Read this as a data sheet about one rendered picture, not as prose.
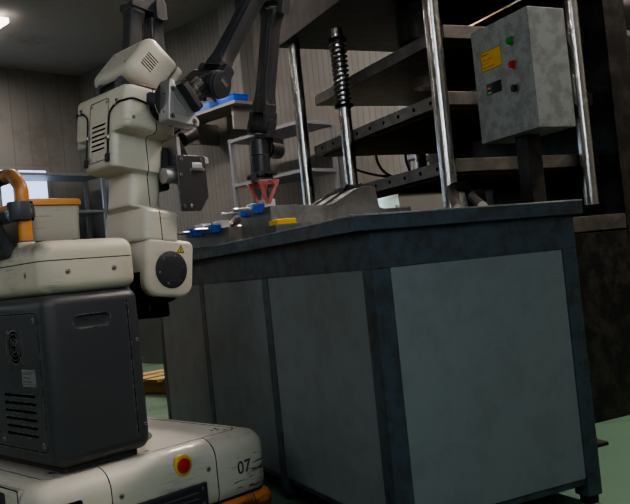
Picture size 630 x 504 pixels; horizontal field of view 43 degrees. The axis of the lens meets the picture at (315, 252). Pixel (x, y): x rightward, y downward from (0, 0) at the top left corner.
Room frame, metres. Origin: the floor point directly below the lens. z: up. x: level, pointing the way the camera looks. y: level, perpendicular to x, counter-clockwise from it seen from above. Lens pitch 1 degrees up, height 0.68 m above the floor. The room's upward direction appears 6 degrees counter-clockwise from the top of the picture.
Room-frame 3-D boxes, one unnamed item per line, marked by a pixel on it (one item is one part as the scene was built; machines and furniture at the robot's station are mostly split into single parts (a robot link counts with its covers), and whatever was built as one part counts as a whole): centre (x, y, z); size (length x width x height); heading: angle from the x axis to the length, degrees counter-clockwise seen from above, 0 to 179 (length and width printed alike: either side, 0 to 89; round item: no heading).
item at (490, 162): (3.55, -0.62, 1.01); 1.10 x 0.74 x 0.05; 26
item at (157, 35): (2.60, 0.46, 1.40); 0.11 x 0.06 x 0.43; 46
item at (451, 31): (3.55, -0.63, 1.51); 1.10 x 0.70 x 0.05; 26
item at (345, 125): (3.53, -0.20, 1.10); 0.05 x 0.05 x 1.30
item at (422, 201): (3.45, -0.53, 0.87); 0.50 x 0.27 x 0.17; 116
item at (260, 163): (2.46, 0.14, 1.02); 0.10 x 0.07 x 0.07; 26
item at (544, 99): (2.72, -0.77, 0.73); 0.30 x 0.22 x 1.47; 26
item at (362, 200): (2.60, -0.05, 0.87); 0.50 x 0.26 x 0.14; 116
